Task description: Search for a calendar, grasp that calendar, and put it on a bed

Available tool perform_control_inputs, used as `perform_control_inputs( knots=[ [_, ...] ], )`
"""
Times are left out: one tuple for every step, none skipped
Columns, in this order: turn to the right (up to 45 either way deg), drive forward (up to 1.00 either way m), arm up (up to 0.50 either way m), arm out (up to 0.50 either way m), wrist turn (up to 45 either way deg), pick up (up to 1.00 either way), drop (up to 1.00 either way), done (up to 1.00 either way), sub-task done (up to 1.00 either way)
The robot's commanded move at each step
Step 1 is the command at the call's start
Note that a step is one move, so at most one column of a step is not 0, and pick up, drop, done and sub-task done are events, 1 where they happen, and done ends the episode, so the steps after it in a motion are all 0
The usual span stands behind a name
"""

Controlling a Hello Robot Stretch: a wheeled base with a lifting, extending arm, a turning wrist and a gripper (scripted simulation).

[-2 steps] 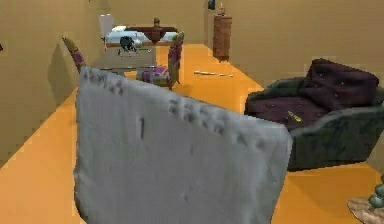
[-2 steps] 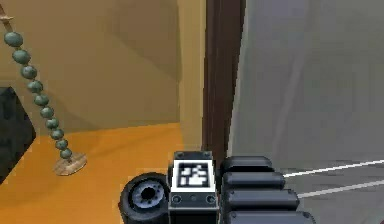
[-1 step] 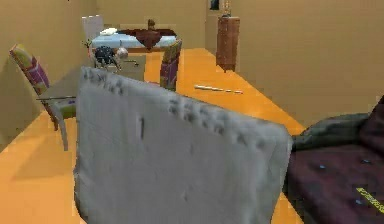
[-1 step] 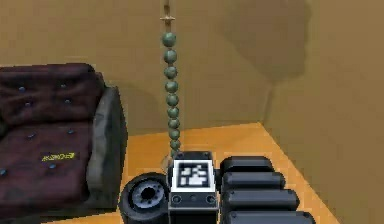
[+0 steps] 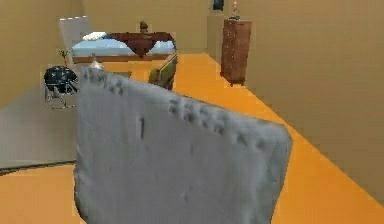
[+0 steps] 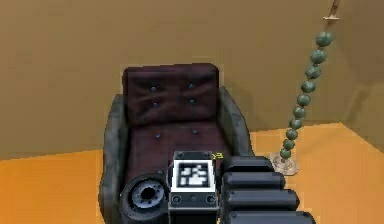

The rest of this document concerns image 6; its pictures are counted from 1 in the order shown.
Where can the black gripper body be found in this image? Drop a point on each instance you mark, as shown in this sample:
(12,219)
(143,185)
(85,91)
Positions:
(146,196)

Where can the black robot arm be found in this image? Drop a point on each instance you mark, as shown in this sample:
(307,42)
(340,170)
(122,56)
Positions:
(253,196)

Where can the dark maroon grey armchair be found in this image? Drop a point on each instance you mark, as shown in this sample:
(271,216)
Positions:
(170,103)

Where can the green beaded floor lamp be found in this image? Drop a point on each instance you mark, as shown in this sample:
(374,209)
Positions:
(308,87)

